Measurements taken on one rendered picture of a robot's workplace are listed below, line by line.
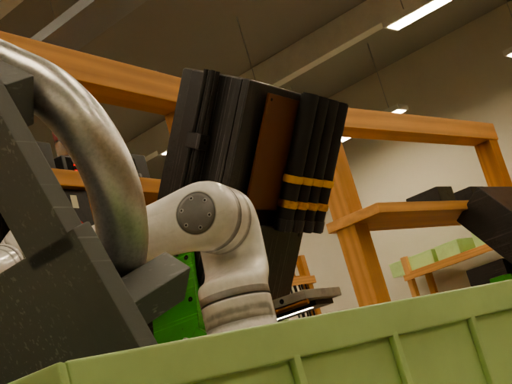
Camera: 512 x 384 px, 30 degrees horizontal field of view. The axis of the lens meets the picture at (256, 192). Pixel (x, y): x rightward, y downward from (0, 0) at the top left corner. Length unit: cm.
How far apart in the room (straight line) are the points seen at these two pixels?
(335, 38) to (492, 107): 230
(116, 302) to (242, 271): 71
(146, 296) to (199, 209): 68
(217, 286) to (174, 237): 8
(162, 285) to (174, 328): 137
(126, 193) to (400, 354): 17
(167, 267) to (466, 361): 18
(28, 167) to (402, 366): 22
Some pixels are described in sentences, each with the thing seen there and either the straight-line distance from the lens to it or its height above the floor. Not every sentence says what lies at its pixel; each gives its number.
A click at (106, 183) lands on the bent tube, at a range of 52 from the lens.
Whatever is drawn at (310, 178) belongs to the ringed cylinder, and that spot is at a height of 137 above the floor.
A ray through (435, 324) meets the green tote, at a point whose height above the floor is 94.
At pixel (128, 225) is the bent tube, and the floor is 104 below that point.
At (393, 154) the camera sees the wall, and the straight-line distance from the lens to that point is 1212.
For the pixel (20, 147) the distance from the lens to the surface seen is 51.
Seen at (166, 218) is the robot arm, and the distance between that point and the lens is 123.
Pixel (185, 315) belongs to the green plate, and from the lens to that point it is 190.
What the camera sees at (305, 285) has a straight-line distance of 873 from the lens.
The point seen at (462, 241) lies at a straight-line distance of 1113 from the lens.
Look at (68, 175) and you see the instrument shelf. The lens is 213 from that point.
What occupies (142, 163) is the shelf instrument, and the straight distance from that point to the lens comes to 241.
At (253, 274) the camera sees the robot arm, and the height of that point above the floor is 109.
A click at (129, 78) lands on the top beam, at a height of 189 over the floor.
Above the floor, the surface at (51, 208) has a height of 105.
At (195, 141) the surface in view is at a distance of 191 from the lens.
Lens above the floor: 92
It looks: 13 degrees up
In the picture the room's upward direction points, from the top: 16 degrees counter-clockwise
